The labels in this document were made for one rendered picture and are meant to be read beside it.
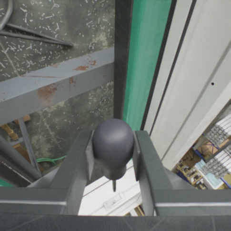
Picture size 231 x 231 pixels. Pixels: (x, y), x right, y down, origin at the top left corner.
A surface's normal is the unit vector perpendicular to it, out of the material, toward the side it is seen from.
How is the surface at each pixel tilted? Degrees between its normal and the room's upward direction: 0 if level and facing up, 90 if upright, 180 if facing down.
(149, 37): 0
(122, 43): 90
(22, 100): 0
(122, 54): 90
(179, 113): 90
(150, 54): 0
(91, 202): 90
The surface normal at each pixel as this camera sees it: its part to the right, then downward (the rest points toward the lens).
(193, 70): -0.85, 0.42
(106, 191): 0.00, -0.59
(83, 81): 0.52, 0.69
